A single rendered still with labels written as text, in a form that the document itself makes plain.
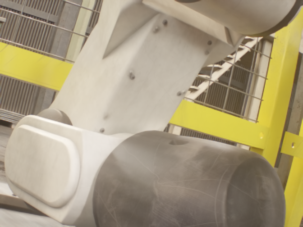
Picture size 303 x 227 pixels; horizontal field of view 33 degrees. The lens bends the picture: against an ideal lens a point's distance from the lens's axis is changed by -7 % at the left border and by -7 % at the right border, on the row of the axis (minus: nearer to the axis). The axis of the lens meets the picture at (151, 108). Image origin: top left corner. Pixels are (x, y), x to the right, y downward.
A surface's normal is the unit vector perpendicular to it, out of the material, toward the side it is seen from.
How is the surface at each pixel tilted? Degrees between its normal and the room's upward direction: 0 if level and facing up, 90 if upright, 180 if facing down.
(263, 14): 141
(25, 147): 90
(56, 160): 90
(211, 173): 57
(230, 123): 90
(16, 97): 90
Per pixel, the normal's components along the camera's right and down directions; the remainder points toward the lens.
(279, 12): 0.32, 0.72
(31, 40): 0.52, 0.07
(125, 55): -0.74, -0.23
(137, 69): 0.46, 0.51
